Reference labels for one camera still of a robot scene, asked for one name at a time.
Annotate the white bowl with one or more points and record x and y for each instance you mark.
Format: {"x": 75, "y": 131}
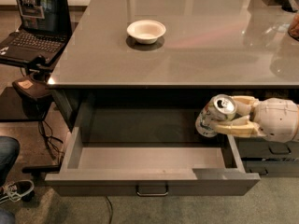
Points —
{"x": 146, "y": 31}

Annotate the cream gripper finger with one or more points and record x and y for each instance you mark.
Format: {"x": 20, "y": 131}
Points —
{"x": 245, "y": 104}
{"x": 241, "y": 127}

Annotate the grey middle side drawer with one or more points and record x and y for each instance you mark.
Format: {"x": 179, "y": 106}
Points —
{"x": 259, "y": 148}

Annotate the black laptop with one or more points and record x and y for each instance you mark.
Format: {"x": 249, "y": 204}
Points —
{"x": 44, "y": 32}

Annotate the grey lower side drawer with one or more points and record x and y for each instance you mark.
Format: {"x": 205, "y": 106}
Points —
{"x": 272, "y": 168}

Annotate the open grey top drawer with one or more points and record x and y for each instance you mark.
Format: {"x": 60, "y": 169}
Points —
{"x": 118, "y": 143}

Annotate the black and white sneaker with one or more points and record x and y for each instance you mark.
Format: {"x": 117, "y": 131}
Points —
{"x": 17, "y": 191}

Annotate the black laptop stand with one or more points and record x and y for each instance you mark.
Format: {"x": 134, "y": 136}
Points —
{"x": 28, "y": 100}

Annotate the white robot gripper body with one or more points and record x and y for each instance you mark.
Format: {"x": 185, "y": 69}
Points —
{"x": 276, "y": 119}

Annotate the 7up soda can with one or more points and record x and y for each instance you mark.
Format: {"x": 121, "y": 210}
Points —
{"x": 221, "y": 107}

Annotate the metal drawer handle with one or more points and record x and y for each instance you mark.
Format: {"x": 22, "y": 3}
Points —
{"x": 151, "y": 191}

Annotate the person leg in jeans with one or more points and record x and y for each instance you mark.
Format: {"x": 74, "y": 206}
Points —
{"x": 9, "y": 152}

